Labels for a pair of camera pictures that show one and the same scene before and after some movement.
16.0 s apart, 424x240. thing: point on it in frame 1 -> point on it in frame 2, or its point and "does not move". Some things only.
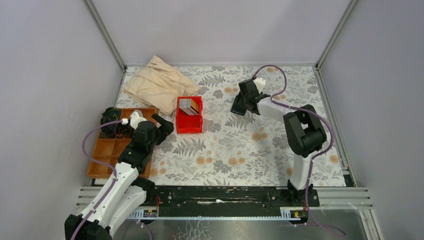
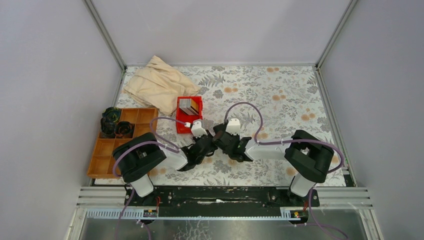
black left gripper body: x=154 y=144 -> x=195 y=139
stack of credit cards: x=189 y=106 does not move
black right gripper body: x=261 y=93 -> x=236 y=137
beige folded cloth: x=158 y=85 does not move
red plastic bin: x=189 y=123 does not move
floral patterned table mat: x=210 y=146 does not move
